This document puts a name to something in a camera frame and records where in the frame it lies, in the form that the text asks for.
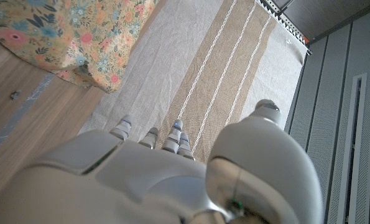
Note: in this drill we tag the beige striped curtain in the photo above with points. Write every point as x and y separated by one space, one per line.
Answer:
203 77

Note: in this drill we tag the white ceiling slot vent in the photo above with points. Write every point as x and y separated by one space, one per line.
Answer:
352 155

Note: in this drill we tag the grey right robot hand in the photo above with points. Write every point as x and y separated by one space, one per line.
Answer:
141 186

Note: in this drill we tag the floral orange fabric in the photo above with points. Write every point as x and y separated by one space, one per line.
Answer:
79 31

